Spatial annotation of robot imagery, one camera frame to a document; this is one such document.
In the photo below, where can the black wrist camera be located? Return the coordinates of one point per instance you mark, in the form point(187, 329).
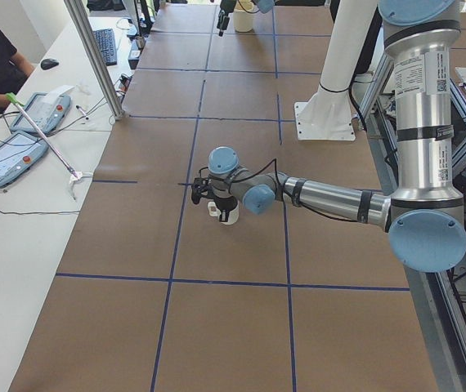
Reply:
point(201, 188)

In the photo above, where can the white ribbed mug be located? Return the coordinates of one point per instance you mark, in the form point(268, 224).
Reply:
point(228, 216)

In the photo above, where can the teach pendant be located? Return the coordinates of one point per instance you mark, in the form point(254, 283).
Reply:
point(47, 115)
point(19, 153)

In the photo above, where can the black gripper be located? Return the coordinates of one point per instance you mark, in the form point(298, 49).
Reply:
point(226, 6)
point(222, 203)

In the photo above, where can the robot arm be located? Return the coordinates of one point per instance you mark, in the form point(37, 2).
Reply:
point(262, 6)
point(420, 210)

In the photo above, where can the aluminium frame post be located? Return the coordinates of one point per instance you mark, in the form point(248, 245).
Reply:
point(81, 22)

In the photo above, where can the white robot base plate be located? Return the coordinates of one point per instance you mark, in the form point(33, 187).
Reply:
point(327, 115)

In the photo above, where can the grabber stick tool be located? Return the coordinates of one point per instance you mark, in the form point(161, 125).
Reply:
point(75, 176)

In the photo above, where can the black keyboard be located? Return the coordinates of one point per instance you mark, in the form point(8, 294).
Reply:
point(105, 41)

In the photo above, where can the black computer mouse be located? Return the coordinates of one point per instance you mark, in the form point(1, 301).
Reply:
point(48, 63)

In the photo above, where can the teach pendant near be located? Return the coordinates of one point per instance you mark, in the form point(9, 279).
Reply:
point(19, 153)

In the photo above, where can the teach pendant far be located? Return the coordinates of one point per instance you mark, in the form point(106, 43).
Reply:
point(47, 115)

